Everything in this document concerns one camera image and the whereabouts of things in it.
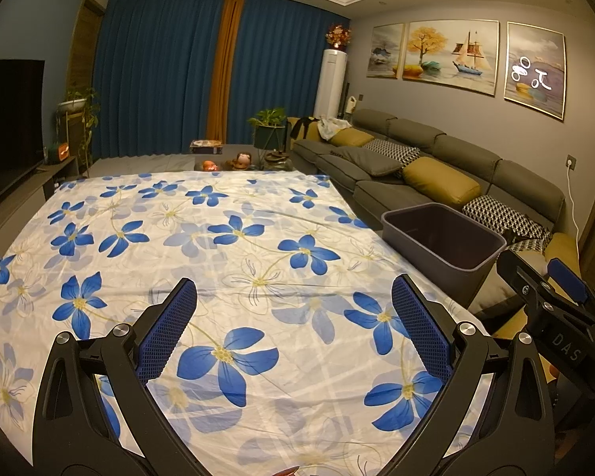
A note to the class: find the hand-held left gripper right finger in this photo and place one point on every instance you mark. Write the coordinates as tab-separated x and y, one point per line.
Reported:
421	329

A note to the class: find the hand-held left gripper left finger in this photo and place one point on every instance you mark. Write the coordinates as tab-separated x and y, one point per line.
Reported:
171	327

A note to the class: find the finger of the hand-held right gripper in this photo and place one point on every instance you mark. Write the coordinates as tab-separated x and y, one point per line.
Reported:
520	272
567	277

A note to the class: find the dark grey plastic bin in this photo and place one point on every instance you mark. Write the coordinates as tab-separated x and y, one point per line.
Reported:
441	238

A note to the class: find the striped houndstooth pillow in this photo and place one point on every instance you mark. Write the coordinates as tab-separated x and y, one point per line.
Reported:
528	246

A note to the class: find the light grey pillow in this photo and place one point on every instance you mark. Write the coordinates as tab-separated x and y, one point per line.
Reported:
491	287

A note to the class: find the large houndstooth pillow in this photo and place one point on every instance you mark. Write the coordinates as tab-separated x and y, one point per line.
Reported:
505	218

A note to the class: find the blue floral bedsheet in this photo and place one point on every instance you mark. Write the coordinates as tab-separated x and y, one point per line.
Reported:
178	238

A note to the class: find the large yellow pillow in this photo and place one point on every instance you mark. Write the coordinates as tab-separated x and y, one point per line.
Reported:
441	181

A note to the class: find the grey sectional sofa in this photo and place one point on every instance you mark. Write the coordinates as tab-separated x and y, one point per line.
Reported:
466	148

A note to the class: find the bowl of orange fruit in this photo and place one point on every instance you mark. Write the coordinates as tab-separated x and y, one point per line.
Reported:
209	165

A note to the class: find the small houndstooth pillow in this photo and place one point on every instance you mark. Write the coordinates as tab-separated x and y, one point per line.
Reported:
394	151

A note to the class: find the dark grey pillow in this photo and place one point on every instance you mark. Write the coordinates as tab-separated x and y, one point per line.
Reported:
372	159

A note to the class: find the flat printed box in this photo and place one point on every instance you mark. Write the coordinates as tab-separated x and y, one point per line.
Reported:
206	147

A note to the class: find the dark coffee table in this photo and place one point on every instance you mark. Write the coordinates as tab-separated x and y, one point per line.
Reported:
228	151

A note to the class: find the grey television stand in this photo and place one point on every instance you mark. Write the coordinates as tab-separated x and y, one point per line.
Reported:
54	173

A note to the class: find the dark teapot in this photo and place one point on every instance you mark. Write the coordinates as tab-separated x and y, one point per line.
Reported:
276	159

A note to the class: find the framed painting with light glare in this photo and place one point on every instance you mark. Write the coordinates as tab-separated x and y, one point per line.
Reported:
535	69

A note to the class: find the small yellow pillow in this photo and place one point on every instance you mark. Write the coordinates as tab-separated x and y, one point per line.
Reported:
352	138

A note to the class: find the small orange box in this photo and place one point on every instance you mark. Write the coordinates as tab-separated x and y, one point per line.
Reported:
58	153

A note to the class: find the leafy plant in dark pot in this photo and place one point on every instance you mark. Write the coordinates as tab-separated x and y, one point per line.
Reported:
267	134

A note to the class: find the white cloth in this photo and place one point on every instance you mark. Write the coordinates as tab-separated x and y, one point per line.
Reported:
333	128

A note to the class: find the metal plant stand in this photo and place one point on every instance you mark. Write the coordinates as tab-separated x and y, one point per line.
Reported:
65	134

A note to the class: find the wide framed sailboat painting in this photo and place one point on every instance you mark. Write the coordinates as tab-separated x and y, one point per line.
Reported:
451	54

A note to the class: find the white jug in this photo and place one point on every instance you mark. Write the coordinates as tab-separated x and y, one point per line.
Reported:
350	105

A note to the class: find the trailing plant in white pot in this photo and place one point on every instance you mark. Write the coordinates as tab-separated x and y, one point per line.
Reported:
79	104

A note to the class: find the black television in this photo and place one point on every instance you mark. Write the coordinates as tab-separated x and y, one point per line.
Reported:
10	134

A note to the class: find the blue curtain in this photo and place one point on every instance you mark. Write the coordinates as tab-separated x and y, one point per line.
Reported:
153	74
282	69

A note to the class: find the small framed landscape painting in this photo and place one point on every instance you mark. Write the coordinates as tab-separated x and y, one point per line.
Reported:
385	52

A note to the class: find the white standing air conditioner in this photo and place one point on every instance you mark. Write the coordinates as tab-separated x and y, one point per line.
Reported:
331	84

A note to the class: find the orange curtain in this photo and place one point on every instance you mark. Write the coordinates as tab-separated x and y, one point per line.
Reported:
225	69

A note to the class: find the red and gold flower ornament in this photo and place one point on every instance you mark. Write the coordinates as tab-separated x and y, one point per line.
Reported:
338	37

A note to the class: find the wall socket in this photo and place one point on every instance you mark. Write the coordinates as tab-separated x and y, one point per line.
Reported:
571	161

